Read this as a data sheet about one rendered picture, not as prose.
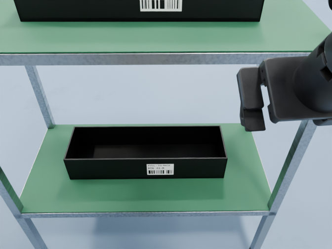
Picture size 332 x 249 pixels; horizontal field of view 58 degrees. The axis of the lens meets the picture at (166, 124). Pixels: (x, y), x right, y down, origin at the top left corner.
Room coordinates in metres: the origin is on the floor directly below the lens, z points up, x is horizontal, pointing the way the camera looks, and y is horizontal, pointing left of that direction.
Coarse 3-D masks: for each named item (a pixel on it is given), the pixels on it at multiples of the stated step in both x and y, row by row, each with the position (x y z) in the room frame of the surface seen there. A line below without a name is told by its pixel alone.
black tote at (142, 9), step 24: (24, 0) 0.69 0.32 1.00; (48, 0) 0.69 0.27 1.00; (72, 0) 0.69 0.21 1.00; (96, 0) 0.69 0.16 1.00; (120, 0) 0.69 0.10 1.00; (144, 0) 0.69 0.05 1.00; (168, 0) 0.69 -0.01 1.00; (192, 0) 0.69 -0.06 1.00; (216, 0) 0.69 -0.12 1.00; (240, 0) 0.69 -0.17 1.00
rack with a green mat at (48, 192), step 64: (0, 0) 0.83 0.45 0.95; (0, 64) 0.54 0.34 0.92; (64, 64) 0.55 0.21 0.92; (128, 64) 0.55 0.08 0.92; (192, 64) 0.55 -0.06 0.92; (256, 64) 1.00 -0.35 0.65; (64, 128) 0.96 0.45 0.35; (0, 192) 0.54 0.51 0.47; (64, 192) 0.63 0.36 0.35; (128, 192) 0.63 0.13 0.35; (192, 192) 0.63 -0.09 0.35; (256, 192) 0.63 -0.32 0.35
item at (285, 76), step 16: (320, 48) 0.23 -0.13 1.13; (272, 64) 0.26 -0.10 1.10; (288, 64) 0.26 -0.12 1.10; (304, 64) 0.23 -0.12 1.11; (320, 64) 0.21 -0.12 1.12; (272, 80) 0.24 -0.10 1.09; (288, 80) 0.24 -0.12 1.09; (304, 80) 0.22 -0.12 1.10; (320, 80) 0.21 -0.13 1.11; (272, 96) 0.23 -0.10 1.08; (288, 96) 0.23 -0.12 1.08; (304, 96) 0.22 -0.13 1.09; (320, 96) 0.21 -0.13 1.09; (272, 112) 0.22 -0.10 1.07; (288, 112) 0.21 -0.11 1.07; (304, 112) 0.22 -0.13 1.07; (320, 112) 0.22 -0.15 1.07
